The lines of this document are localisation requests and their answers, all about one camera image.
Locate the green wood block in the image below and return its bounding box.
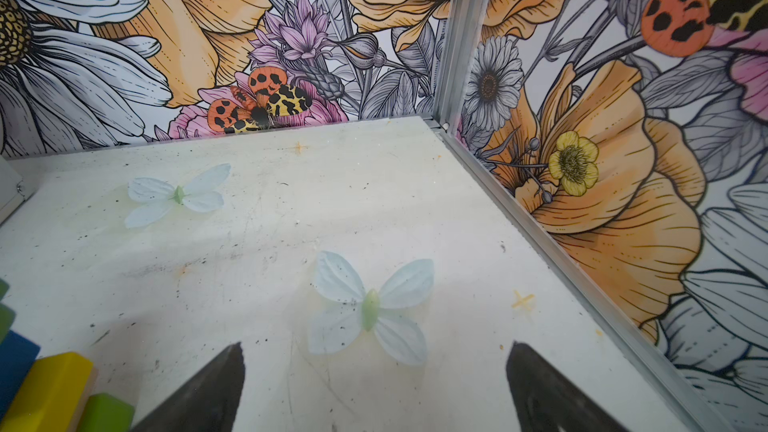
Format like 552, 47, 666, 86
76, 393, 135, 432

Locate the yellow wood block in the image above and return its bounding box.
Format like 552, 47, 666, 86
1, 352, 95, 432

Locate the owl sticker toy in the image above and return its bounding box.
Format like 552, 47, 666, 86
0, 280, 16, 343

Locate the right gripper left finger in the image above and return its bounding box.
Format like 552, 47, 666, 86
131, 343, 246, 432

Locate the dark blue wood cube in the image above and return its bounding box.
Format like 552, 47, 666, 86
0, 331, 40, 418

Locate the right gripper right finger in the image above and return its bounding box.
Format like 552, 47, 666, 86
506, 342, 627, 432

